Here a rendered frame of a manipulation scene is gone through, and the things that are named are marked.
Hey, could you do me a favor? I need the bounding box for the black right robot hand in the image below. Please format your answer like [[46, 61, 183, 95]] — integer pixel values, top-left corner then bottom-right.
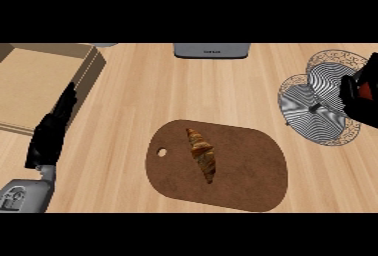
[[338, 52, 378, 130]]

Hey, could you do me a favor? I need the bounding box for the open pale wooden drawer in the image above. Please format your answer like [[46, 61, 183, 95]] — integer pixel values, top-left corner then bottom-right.
[[0, 42, 108, 137]]

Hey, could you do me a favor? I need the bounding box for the brown croissant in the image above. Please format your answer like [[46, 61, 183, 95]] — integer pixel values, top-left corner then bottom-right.
[[185, 127, 217, 185]]

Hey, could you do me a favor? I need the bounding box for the brown wooden cutting board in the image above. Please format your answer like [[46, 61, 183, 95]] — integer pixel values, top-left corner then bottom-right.
[[144, 119, 290, 213]]

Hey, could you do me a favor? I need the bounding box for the silver tiered wire basket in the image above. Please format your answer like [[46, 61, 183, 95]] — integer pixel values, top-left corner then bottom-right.
[[276, 48, 371, 147]]

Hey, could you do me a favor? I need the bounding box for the red bell pepper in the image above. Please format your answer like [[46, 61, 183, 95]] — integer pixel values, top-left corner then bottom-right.
[[358, 80, 375, 102]]

